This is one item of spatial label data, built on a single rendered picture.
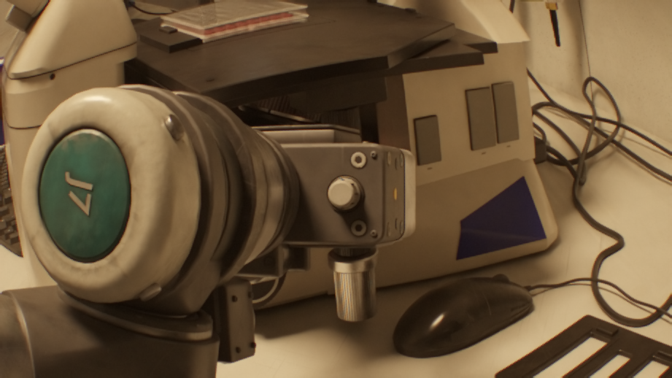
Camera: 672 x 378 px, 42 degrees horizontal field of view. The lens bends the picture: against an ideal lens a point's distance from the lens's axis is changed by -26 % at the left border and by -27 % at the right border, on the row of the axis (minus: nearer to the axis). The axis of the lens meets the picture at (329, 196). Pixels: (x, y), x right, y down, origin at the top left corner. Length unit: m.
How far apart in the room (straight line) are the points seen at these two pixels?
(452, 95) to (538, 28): 0.60
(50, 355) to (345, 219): 0.21
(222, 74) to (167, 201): 0.30
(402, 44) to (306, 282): 0.22
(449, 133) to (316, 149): 0.32
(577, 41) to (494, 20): 0.47
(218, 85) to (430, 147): 0.25
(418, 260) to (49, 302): 0.48
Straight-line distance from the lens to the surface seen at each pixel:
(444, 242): 0.83
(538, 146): 0.98
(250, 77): 0.63
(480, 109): 0.85
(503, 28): 0.88
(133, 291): 0.37
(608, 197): 1.00
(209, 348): 0.41
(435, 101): 0.83
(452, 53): 0.71
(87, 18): 0.71
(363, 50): 0.67
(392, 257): 0.83
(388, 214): 0.53
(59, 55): 0.71
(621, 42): 1.25
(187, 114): 0.39
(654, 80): 1.21
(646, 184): 1.04
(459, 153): 0.85
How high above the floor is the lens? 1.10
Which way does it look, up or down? 20 degrees down
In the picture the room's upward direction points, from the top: 5 degrees counter-clockwise
